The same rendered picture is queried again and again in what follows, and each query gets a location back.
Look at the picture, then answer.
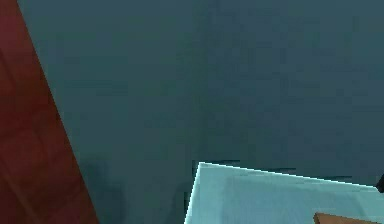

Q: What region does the small black object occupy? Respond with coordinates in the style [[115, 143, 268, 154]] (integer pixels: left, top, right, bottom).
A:
[[375, 174, 384, 194]]

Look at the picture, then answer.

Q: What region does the pale blue table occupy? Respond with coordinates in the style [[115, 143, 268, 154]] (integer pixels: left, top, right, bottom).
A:
[[183, 161, 384, 224]]

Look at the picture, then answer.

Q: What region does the brown flat box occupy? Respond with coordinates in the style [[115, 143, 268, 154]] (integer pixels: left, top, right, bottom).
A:
[[312, 212, 383, 224]]

